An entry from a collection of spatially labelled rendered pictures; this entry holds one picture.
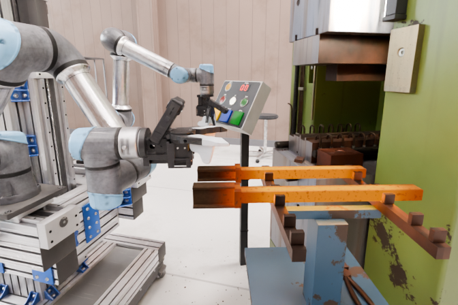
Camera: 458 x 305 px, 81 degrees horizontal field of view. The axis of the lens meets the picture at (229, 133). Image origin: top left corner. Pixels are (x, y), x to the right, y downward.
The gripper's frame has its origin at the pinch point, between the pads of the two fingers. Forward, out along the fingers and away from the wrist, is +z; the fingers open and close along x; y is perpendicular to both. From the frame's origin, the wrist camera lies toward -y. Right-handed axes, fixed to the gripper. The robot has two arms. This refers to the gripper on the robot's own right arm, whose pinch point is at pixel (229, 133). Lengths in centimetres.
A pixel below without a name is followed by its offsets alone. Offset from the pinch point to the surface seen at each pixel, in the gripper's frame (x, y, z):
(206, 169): 1.1, 8.3, -5.2
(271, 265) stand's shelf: -0.2, 35.9, 11.3
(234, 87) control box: -97, -6, 6
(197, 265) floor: -94, 110, -18
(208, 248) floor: -111, 110, -11
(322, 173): 1.4, 9.6, 22.1
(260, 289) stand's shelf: 7.7, 35.9, 7.2
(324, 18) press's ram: -30, -31, 32
